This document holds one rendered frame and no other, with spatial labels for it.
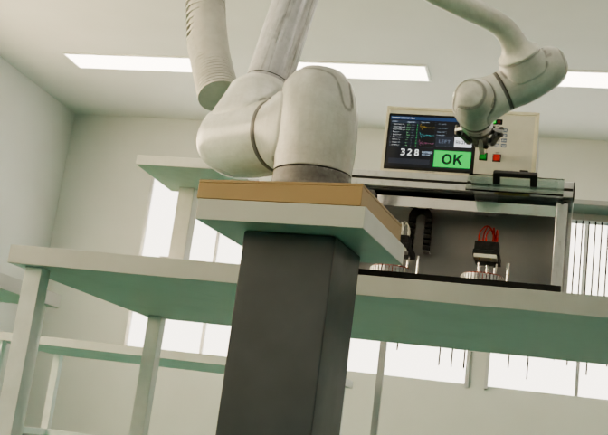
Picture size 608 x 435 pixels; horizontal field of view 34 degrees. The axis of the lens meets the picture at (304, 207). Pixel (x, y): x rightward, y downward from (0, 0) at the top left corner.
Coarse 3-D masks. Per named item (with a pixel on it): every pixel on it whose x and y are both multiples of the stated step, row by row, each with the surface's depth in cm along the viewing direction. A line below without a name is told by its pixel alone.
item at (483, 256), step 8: (480, 248) 270; (488, 248) 270; (496, 248) 269; (480, 256) 267; (488, 256) 267; (496, 256) 266; (480, 264) 279; (488, 264) 278; (496, 264) 278; (496, 272) 277
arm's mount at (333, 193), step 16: (208, 192) 185; (224, 192) 184; (240, 192) 183; (256, 192) 182; (272, 192) 181; (288, 192) 180; (304, 192) 179; (320, 192) 178; (336, 192) 177; (352, 192) 176; (368, 192) 180; (368, 208) 180; (384, 208) 190; (384, 224) 191; (400, 224) 203
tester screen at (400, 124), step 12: (396, 120) 293; (408, 120) 293; (420, 120) 292; (432, 120) 291; (444, 120) 290; (456, 120) 289; (396, 132) 293; (408, 132) 292; (420, 132) 291; (432, 132) 290; (444, 132) 289; (396, 144) 292; (408, 144) 291; (420, 144) 290; (432, 144) 289; (396, 156) 291; (408, 156) 290; (420, 156) 289; (432, 156) 288; (444, 168) 287; (456, 168) 286
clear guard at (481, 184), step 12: (468, 180) 258; (480, 180) 258; (492, 180) 257; (504, 180) 257; (516, 180) 256; (528, 180) 256; (540, 180) 255; (552, 180) 255; (564, 180) 255; (480, 192) 276; (492, 192) 274; (504, 192) 252; (516, 192) 252; (528, 192) 251; (540, 192) 250; (552, 192) 250; (540, 204) 281; (552, 204) 279
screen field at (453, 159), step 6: (438, 150) 288; (438, 156) 288; (444, 156) 287; (450, 156) 287; (456, 156) 287; (462, 156) 286; (468, 156) 286; (438, 162) 287; (444, 162) 287; (450, 162) 287; (456, 162) 286; (462, 162) 286; (468, 162) 286; (468, 168) 285
